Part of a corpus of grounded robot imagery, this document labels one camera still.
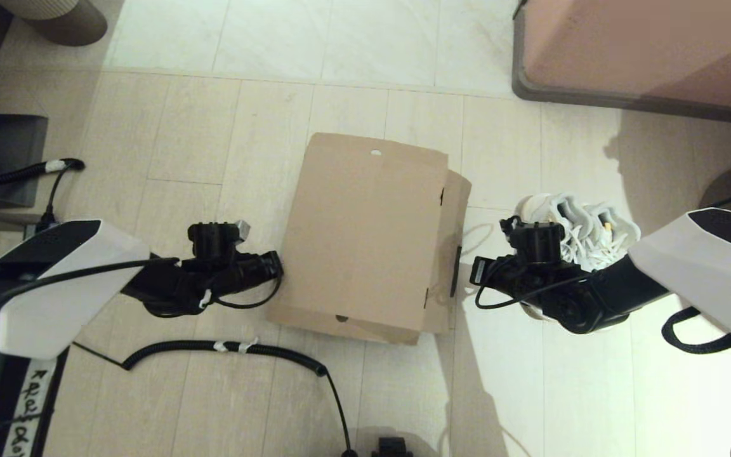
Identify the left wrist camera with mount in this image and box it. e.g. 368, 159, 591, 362
187, 221, 251, 256

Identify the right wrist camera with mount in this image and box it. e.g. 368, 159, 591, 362
500, 218, 564, 262

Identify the white lace-up sneaker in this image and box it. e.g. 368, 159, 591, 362
572, 202, 641, 270
513, 192, 588, 319

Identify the dark grey plastic bin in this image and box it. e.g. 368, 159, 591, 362
0, 114, 49, 209

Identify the pink sofa with grey base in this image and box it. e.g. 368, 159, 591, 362
511, 0, 731, 131

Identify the black coiled floor cable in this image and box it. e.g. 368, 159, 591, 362
72, 340, 359, 457

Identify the cardboard shoe box with lid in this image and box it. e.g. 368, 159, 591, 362
267, 132, 472, 347

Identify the black corrugated hose with tape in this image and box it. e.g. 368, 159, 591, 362
0, 159, 86, 224

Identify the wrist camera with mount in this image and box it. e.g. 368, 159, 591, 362
187, 221, 251, 256
500, 218, 564, 262

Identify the beige ribbed round pouf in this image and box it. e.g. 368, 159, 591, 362
0, 0, 109, 46

